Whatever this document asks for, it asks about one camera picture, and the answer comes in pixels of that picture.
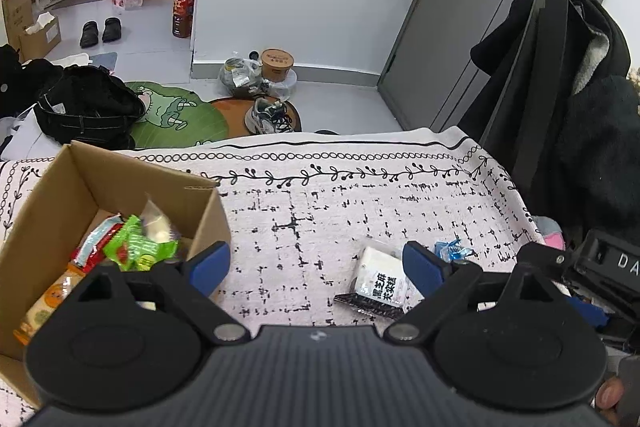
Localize person's right hand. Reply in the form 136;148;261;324
594;376;626;413

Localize printed white blanket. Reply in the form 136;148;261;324
0;127;566;427

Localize clear white snack packet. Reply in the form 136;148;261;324
140;193;180;243

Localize dark fleece garment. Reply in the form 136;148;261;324
555;77;640;233

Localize white cloth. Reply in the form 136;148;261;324
0;104;58;162

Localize orange yellow snack packet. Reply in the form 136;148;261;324
12;263;88;347

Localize black hanging coat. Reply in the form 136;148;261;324
457;0;633;248

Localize grey door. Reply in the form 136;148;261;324
377;0;633;135

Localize tall cardboard box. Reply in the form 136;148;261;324
1;0;33;52

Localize clear plastic container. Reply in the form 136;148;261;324
260;69;298;102

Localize grey sneaker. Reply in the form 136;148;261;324
245;97;296;135

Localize black pants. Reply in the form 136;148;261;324
34;66;147;150

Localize round orange floor mat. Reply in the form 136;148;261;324
207;96;302;140

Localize clear plastic bag with items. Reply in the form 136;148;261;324
219;56;263;98

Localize green cartoon floor mat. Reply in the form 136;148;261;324
122;81;228;150

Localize bright green snack packet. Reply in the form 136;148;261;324
102;214;180;273

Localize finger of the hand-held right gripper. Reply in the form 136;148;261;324
516;241;577;280
565;293;611;332

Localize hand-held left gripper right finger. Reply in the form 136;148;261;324
382;241;568;345

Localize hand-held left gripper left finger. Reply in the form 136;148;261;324
65;241;251;345

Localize red oil bottle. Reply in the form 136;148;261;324
172;0;195;38

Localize white snack packet black print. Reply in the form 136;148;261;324
334;246;412;320

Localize pink cloth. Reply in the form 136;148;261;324
532;217;566;250

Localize red white snack packet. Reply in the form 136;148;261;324
70;213;126;275

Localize brown paper tub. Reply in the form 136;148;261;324
260;48;295;82

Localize brown cardboard box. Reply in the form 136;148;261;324
0;141;233;408

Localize open cardboard box with paper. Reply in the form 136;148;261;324
19;12;62;62

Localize black jacket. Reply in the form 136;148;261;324
0;44;66;120

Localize blue candy wrapper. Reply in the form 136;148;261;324
434;238;478;264

